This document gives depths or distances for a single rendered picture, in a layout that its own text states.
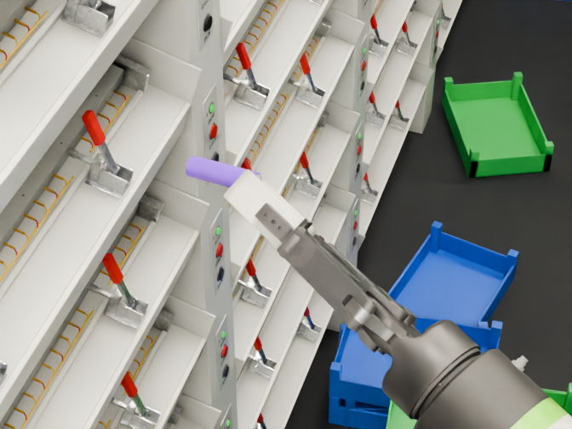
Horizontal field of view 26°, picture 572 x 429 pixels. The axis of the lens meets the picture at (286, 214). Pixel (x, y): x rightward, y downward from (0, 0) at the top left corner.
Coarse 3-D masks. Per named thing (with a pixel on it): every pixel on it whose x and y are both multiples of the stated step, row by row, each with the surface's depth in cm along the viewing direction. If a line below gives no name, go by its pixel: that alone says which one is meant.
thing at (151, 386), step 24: (168, 312) 159; (192, 312) 159; (168, 336) 160; (192, 336) 161; (144, 360) 157; (168, 360) 158; (192, 360) 159; (120, 384) 152; (144, 384) 155; (168, 384) 156; (120, 408) 151; (144, 408) 149; (168, 408) 153
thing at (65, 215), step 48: (144, 48) 132; (96, 96) 129; (144, 96) 134; (192, 96) 135; (96, 144) 121; (144, 144) 130; (48, 192) 122; (96, 192) 123; (0, 240) 113; (48, 240) 118; (96, 240) 119; (0, 288) 112; (48, 288) 114; (0, 336) 109; (48, 336) 113; (0, 384) 106
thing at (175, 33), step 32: (160, 0) 128; (192, 0) 129; (160, 32) 131; (192, 32) 131; (192, 64) 133; (192, 128) 138; (224, 128) 149; (224, 160) 152; (192, 192) 145; (224, 192) 155; (224, 224) 158; (192, 256) 152; (192, 288) 156; (224, 288) 165; (192, 384) 170; (224, 384) 175
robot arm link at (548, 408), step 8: (544, 400) 88; (552, 400) 90; (536, 408) 87; (544, 408) 88; (552, 408) 88; (560, 408) 89; (528, 416) 87; (536, 416) 87; (544, 416) 87; (552, 416) 87; (560, 416) 88; (568, 416) 89; (520, 424) 86; (528, 424) 86; (536, 424) 86; (544, 424) 87; (552, 424) 87; (560, 424) 87; (568, 424) 87
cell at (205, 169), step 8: (192, 160) 103; (200, 160) 103; (208, 160) 103; (192, 168) 103; (200, 168) 102; (208, 168) 102; (216, 168) 102; (224, 168) 102; (232, 168) 101; (240, 168) 101; (192, 176) 103; (200, 176) 102; (208, 176) 102; (216, 176) 102; (224, 176) 101; (232, 176) 101; (224, 184) 102; (232, 184) 101
